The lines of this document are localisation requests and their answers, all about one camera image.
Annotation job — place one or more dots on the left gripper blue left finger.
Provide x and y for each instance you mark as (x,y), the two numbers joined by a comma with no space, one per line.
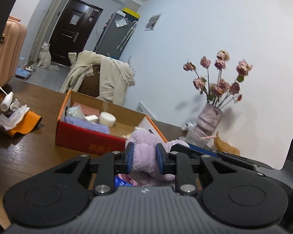
(129,153)

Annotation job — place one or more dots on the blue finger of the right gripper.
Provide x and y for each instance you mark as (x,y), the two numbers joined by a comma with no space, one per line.
(201,151)

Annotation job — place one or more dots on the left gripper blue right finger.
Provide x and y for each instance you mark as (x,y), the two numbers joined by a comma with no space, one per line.
(162,158)

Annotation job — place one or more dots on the light purple plush toy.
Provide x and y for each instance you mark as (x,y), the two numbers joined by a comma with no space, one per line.
(145,170)

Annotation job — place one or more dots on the purple satin scrunchie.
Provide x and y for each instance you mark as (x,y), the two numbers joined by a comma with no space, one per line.
(126,178)

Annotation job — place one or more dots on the blue tissue packet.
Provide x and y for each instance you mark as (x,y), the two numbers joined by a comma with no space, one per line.
(119,182)

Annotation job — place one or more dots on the white round foam sponge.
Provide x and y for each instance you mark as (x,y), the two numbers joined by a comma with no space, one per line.
(107,119)

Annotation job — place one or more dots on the purple knitted towel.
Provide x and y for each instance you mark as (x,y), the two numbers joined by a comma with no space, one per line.
(87,125)

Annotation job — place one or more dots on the pink layered sponge block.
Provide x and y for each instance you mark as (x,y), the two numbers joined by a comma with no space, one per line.
(86,110)

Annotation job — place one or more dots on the yellow white plush toy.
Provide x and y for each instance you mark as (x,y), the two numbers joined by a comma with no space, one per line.
(127,136)

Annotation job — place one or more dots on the iridescent plastic bag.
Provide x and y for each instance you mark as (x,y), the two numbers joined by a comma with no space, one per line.
(76,112)

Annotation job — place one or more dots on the clear plastic cup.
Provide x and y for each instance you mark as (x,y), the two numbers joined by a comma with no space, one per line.
(196,137)

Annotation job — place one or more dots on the pink glass vase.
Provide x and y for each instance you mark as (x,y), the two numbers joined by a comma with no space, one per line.
(208,119)

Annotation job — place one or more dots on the red cardboard box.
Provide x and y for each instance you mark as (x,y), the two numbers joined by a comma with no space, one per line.
(87,141)

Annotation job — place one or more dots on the dried pink rose bouquet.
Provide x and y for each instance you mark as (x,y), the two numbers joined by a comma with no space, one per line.
(219,93)

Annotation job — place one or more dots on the beige coat on chair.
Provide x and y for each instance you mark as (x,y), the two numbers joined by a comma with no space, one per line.
(114,76)

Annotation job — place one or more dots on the orange cloth with tissue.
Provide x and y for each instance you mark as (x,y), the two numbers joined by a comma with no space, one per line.
(22,121)

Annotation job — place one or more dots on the grey refrigerator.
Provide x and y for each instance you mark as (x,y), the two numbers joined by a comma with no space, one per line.
(116,34)

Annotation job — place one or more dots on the white dog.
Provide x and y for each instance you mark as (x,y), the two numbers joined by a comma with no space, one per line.
(44,56)

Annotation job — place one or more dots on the blue pet food bowl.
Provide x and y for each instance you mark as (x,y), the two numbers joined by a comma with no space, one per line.
(23,71)

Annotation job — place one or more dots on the white small bottle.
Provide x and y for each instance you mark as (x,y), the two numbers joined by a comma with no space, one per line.
(9,102)

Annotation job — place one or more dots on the dark brown entrance door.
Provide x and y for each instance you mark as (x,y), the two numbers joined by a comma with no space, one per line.
(73,30)

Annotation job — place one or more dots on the yellow box on refrigerator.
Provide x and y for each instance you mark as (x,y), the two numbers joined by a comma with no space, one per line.
(127,11)

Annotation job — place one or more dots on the pink suitcase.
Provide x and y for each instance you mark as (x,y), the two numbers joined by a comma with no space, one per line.
(11,44)

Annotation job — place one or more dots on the white panel against wall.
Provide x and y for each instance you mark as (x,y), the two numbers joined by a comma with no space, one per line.
(141,108)

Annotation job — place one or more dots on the wall picture frame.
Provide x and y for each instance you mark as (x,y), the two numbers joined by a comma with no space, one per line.
(152,22)

